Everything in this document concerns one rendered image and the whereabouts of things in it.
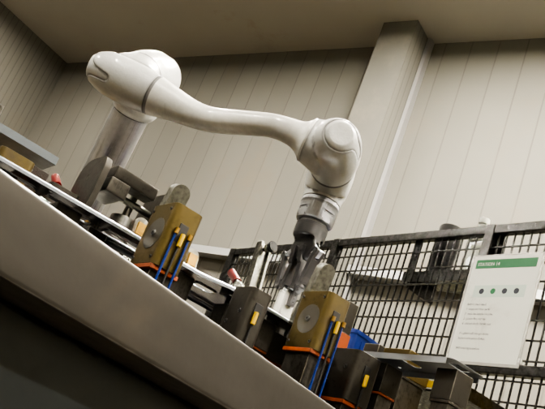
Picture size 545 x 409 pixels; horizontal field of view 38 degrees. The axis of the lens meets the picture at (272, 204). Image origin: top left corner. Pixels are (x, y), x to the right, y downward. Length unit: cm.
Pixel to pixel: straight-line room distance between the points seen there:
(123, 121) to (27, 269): 178
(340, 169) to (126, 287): 130
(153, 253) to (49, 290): 97
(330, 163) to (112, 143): 71
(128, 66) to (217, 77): 572
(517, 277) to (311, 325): 76
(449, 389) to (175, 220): 59
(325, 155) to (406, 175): 431
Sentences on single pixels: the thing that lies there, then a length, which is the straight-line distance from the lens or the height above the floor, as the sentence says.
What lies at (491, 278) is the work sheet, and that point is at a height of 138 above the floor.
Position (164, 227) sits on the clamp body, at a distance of 136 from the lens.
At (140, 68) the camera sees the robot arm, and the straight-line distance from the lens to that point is 195.
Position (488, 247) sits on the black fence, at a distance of 222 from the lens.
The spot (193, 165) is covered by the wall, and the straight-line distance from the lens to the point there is 713.
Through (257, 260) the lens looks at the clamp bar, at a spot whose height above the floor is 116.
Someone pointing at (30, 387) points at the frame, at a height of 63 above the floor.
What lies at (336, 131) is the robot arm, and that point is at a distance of 165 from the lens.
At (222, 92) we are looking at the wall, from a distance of 749.
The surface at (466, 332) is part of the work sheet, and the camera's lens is 214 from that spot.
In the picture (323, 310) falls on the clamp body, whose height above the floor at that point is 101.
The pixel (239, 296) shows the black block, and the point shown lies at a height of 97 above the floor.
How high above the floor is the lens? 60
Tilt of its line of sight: 21 degrees up
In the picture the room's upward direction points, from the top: 21 degrees clockwise
